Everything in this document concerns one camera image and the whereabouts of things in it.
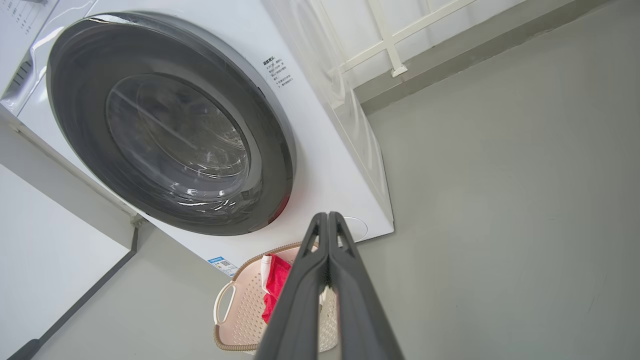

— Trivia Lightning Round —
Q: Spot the cream perforated laundry basket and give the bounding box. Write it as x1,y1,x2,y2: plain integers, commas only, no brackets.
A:
213,242,341,353

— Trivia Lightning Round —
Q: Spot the round white filter cover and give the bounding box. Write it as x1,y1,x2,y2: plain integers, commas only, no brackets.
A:
337,216,369,247

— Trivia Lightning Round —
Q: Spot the white front-load washing machine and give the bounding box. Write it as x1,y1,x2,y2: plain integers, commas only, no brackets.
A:
0,0,395,278

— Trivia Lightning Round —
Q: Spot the blue energy label sticker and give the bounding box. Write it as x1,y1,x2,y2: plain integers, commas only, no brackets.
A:
207,256,240,277

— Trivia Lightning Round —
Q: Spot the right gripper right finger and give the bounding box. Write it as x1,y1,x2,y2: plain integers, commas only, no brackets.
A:
327,211,405,360

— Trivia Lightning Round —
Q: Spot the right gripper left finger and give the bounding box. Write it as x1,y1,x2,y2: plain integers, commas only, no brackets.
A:
255,212,331,360

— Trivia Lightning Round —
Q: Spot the red garment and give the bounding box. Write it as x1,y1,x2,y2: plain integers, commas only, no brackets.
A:
261,254,292,324

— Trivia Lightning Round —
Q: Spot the black round washer door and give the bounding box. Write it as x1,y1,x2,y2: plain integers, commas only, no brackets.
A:
46,11,297,237

